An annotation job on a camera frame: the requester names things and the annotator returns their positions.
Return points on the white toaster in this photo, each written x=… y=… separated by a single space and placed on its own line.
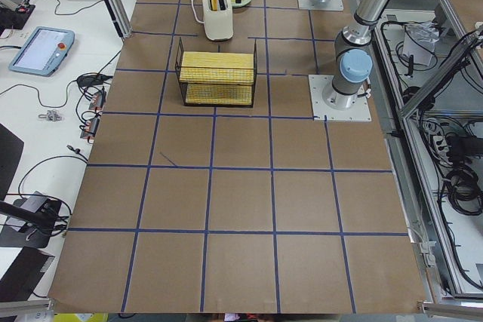
x=218 y=24

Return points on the near teach pendant tablet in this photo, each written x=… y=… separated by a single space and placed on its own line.
x=43 y=51

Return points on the yellow woven mat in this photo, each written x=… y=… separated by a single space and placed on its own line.
x=216 y=67

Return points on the small metal clamp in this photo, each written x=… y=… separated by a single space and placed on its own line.
x=51 y=115

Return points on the crumpled white bag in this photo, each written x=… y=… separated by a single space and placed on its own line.
x=419 y=42

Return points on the black monitor stand base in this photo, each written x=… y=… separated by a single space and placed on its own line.
x=30 y=222

